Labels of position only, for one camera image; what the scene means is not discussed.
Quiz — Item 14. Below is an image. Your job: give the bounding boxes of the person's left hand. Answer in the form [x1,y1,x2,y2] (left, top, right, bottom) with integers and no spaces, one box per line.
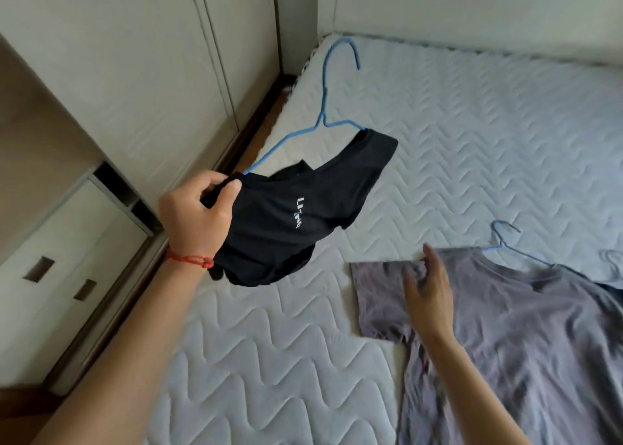
[158,169,243,261]

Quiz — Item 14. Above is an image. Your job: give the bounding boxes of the person's right hand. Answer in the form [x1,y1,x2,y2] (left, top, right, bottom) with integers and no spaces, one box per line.
[402,243,456,346]

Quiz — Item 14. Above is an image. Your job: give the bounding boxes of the white quilted mattress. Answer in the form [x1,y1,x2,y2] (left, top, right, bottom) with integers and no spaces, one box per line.
[145,33,623,445]

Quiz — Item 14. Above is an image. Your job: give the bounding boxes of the white wardrobe drawer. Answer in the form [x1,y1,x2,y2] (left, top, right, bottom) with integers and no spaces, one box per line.
[0,179,116,363]
[19,206,149,387]

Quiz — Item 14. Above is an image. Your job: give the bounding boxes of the white and brown wardrobe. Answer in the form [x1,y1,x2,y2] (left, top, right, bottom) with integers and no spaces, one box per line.
[0,0,298,397]

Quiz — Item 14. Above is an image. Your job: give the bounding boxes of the person's right forearm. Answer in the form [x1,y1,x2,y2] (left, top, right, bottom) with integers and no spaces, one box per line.
[421,332,531,445]

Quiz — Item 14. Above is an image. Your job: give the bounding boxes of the white wardrobe sliding door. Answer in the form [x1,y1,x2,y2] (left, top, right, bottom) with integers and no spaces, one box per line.
[197,0,283,129]
[0,0,239,212]

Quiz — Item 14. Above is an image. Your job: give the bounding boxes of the grey t-shirt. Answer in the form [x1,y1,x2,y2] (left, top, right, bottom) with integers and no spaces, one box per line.
[349,247,623,445]

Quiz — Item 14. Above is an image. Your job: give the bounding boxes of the red bead bracelet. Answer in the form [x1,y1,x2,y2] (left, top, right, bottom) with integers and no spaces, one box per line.
[165,247,215,271]

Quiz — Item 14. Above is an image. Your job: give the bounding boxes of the person's left forearm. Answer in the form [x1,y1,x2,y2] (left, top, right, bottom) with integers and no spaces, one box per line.
[31,259,215,445]

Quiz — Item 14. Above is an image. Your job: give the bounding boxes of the white bed frame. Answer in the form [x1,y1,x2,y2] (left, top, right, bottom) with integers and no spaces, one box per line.
[316,0,623,69]

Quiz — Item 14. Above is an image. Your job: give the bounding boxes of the black Li-Ning t-shirt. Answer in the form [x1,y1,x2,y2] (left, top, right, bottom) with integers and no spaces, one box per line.
[200,128,399,287]

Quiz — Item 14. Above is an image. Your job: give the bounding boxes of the purple wire hanger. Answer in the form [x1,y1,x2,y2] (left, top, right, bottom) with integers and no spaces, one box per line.
[599,248,623,280]

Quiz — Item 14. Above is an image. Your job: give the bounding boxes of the navy printed shorts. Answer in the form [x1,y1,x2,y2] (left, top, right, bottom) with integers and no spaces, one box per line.
[596,279,623,309]

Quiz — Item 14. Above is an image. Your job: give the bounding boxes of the blue wire hanger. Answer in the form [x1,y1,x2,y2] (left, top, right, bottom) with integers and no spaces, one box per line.
[482,219,556,269]
[243,37,366,176]

